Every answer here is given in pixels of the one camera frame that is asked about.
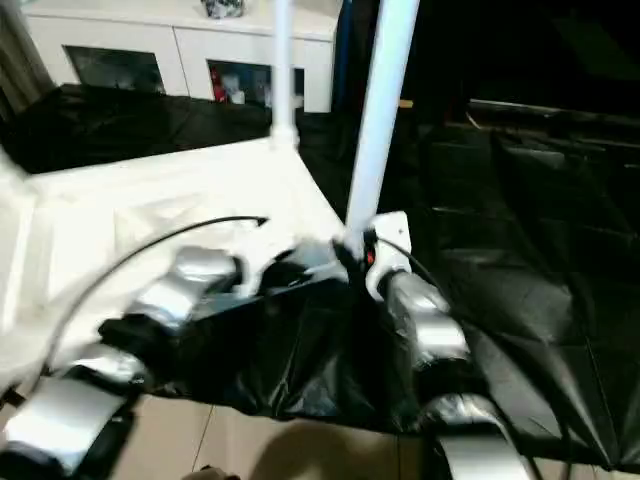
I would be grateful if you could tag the white plastic table leg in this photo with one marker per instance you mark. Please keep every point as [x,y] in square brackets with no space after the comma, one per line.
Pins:
[382,115]
[284,70]
[10,165]

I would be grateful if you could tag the white plastic table top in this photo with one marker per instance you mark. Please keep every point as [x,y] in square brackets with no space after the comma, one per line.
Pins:
[150,200]

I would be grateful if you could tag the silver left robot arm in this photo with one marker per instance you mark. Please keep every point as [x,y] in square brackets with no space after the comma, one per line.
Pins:
[165,295]

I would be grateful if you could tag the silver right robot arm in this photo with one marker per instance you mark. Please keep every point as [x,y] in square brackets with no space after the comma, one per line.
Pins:
[430,320]

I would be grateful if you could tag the black plastic mat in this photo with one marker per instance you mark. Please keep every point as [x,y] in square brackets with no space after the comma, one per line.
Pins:
[525,225]

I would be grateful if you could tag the small white jar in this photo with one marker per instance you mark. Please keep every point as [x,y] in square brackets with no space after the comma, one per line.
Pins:
[239,96]

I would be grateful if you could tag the red box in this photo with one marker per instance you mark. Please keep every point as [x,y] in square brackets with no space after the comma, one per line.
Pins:
[217,85]

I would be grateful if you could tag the black horizontal bar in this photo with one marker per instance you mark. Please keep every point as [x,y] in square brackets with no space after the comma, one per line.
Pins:
[550,110]

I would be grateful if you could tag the white glass-door cabinet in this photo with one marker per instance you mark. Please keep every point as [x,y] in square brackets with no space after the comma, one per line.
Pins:
[175,40]

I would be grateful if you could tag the dark furniture with brass label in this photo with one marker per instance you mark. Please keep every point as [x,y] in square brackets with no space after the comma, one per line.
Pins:
[525,45]

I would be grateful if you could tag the dark patterned bundle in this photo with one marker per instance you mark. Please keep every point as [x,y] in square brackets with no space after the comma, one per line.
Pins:
[222,7]

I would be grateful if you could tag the grey curtain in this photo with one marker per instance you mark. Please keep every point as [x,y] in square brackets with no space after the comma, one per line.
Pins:
[20,55]

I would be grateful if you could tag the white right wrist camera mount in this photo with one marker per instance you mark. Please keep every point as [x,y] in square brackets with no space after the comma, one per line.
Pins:
[390,245]

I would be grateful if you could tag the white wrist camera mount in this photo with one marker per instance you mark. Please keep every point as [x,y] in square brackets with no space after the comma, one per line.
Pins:
[260,260]
[390,245]

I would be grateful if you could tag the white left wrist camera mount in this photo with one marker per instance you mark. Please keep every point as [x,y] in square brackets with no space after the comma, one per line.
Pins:
[260,260]

